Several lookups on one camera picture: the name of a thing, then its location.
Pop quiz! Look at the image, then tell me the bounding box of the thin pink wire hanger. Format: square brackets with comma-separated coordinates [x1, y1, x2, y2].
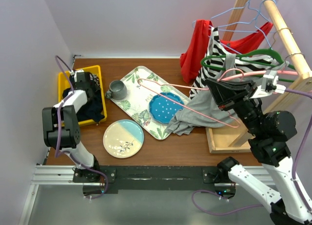
[137, 78, 240, 128]

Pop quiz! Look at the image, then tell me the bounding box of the cream and blue plate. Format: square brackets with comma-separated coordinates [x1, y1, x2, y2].
[103, 120, 144, 159]

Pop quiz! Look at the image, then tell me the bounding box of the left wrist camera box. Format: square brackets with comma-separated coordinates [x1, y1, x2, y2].
[69, 69, 85, 83]

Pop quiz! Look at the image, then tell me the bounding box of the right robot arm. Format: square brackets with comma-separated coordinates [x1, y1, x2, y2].
[205, 79, 312, 225]

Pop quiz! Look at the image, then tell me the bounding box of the grey tank top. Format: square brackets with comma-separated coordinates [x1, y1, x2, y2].
[164, 54, 291, 137]

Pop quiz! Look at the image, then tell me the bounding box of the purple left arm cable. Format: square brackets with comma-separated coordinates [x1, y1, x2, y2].
[54, 55, 76, 159]

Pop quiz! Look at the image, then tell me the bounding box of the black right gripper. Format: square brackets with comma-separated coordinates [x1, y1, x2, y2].
[204, 76, 263, 134]

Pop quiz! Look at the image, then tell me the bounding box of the blue wire hanger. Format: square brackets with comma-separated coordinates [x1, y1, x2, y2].
[188, 0, 273, 56]
[210, 0, 269, 35]

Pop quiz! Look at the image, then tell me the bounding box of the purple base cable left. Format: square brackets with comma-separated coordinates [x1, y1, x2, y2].
[70, 156, 109, 201]

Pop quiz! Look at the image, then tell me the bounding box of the blue wire hanger front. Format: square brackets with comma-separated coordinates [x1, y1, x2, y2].
[188, 0, 273, 56]

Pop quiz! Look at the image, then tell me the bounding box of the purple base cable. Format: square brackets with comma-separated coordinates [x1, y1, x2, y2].
[191, 189, 264, 216]
[70, 156, 109, 201]

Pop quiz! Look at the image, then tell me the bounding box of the red tank top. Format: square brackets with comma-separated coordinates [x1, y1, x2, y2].
[179, 20, 273, 83]

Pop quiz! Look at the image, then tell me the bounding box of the navy maroon-trimmed tank top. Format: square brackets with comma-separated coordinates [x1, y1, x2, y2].
[57, 70, 105, 123]

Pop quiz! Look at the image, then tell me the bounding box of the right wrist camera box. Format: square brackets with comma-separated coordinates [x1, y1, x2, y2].
[260, 70, 286, 94]

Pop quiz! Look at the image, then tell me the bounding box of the grey ceramic mug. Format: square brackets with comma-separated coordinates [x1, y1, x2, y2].
[105, 80, 127, 100]

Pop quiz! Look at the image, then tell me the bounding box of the yellow plastic bin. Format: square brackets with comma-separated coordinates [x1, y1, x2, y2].
[58, 65, 107, 126]

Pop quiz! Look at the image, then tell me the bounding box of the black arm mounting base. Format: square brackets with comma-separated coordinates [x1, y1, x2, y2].
[73, 166, 236, 197]

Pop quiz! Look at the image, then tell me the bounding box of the leaf-patterned rectangular tray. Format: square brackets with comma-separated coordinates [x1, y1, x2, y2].
[112, 66, 182, 140]

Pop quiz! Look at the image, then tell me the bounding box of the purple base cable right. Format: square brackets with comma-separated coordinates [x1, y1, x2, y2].
[191, 189, 264, 216]

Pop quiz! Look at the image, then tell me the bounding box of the thick pink plastic hanger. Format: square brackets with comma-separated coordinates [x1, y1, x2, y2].
[217, 70, 298, 81]

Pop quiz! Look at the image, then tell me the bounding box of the green plastic hanger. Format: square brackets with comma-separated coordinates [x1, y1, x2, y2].
[194, 48, 294, 87]

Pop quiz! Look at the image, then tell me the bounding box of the wooden clothes rack frame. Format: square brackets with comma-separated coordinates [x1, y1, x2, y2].
[206, 0, 312, 154]

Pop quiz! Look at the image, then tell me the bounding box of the black white striped tank top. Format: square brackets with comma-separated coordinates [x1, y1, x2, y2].
[189, 27, 279, 99]

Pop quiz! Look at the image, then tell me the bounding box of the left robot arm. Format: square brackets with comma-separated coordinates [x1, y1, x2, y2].
[42, 70, 101, 182]

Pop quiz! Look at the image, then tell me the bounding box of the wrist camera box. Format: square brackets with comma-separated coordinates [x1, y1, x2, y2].
[260, 70, 286, 94]
[69, 69, 85, 83]

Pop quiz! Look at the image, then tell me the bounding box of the blue dotted plate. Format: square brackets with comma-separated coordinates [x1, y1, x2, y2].
[148, 92, 184, 124]

